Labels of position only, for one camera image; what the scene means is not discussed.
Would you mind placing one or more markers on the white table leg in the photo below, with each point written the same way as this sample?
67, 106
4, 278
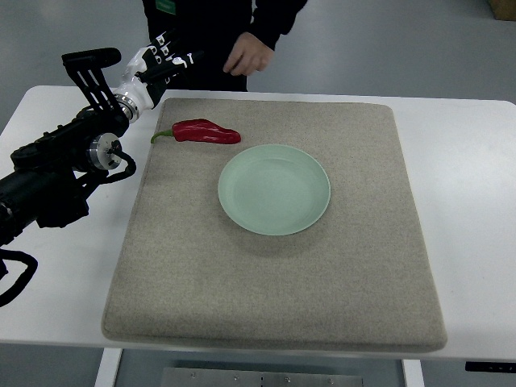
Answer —
412, 373
108, 367

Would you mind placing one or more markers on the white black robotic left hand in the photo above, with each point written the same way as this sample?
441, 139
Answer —
152, 68

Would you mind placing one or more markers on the beige fabric mat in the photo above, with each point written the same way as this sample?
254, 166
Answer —
303, 236

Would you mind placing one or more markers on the cardboard box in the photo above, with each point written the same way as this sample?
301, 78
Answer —
503, 9

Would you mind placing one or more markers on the person's bare hand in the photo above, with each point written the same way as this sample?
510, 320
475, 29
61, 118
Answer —
248, 55

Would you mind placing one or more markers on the white table right leg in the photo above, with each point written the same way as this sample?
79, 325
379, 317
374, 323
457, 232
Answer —
412, 373

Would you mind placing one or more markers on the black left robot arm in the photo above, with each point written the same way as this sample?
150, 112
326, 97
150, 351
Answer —
54, 175

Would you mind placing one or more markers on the light green plate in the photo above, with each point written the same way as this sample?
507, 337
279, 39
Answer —
274, 190

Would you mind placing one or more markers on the black table control panel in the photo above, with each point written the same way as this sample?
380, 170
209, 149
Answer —
496, 367

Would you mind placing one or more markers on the person in black clothing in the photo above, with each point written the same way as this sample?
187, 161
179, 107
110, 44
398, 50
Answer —
213, 27

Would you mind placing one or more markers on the white table left leg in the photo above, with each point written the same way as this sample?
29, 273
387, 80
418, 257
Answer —
108, 367

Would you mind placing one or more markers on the red pepper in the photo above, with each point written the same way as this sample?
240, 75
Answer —
199, 130

